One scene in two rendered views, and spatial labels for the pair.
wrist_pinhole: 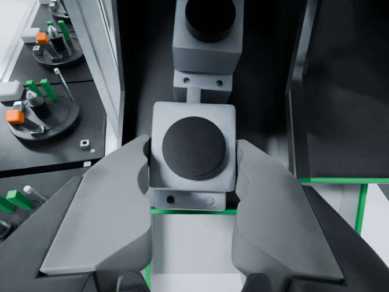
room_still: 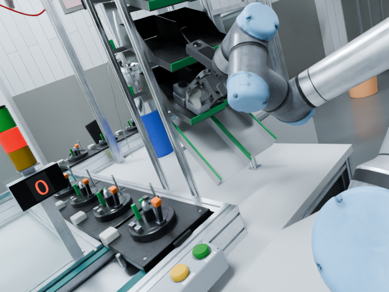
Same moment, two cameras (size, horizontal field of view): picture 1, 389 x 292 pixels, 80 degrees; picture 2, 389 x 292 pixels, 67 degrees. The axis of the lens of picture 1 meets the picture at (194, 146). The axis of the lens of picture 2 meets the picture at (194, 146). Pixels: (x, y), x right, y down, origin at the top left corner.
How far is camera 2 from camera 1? 79 cm
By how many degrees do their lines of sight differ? 41
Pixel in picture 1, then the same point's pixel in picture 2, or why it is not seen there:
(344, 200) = (254, 126)
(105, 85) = (165, 115)
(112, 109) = (169, 124)
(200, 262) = (231, 170)
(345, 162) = not seen: hidden behind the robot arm
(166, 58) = (175, 104)
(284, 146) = not seen: hidden behind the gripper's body
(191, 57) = (183, 91)
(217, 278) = (253, 201)
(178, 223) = (211, 161)
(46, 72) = (87, 205)
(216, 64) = not seen: hidden behind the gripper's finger
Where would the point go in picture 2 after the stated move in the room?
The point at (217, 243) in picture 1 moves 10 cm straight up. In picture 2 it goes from (230, 160) to (220, 131)
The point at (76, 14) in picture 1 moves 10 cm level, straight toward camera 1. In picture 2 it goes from (157, 97) to (183, 90)
